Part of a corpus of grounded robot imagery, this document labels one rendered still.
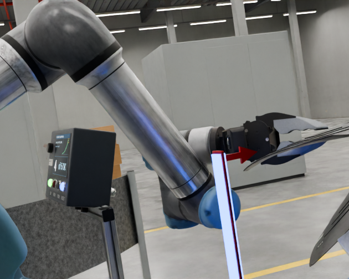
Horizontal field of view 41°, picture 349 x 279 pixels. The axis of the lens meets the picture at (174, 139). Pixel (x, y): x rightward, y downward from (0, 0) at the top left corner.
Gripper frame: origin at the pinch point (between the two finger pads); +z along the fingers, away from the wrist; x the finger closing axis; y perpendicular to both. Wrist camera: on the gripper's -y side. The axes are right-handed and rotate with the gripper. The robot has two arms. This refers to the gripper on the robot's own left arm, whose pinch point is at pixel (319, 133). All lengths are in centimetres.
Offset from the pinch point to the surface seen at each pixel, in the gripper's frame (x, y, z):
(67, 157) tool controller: -1, 7, -61
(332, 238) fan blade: 20.0, 10.7, -1.9
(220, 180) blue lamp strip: 5.3, -24.1, -9.2
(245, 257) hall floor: 89, 287, -122
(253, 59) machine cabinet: -132, 596, -190
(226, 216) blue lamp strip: 10.1, -23.6, -9.2
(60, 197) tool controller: 8, 8, -65
